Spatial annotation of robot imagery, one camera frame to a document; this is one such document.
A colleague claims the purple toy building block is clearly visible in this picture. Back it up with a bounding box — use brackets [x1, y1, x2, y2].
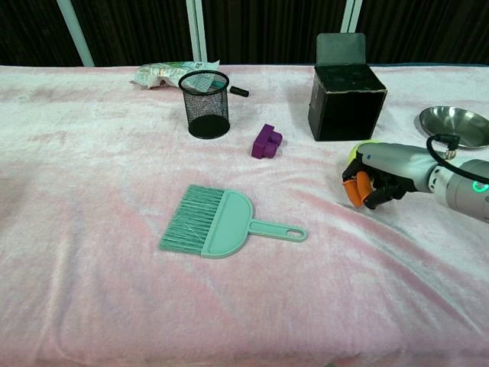
[251, 123, 284, 160]

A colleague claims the black mesh pen cup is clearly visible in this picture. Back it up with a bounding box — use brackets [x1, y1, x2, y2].
[178, 70, 232, 140]

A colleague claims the white partition post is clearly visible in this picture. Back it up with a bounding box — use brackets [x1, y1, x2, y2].
[185, 0, 209, 64]
[340, 0, 363, 35]
[56, 0, 96, 67]

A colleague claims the yellow tennis ball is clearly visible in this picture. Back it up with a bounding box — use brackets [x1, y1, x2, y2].
[348, 139, 380, 162]

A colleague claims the teal plastic hand brush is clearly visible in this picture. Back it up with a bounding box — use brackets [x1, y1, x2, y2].
[157, 183, 309, 259]

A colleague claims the crumpled white snack packet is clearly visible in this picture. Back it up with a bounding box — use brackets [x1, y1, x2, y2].
[128, 59, 222, 91]

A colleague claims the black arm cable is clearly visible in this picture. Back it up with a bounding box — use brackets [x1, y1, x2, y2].
[426, 133, 489, 181]

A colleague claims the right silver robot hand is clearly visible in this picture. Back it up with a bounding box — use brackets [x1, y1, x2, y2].
[342, 143, 437, 210]

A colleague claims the stainless steel bowl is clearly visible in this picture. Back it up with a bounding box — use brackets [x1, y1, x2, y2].
[414, 106, 489, 150]

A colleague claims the black open cardboard box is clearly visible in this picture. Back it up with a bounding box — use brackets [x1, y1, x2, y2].
[307, 32, 389, 143]

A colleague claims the pink plush table cloth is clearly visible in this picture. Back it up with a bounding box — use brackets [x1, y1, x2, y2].
[0, 63, 489, 367]

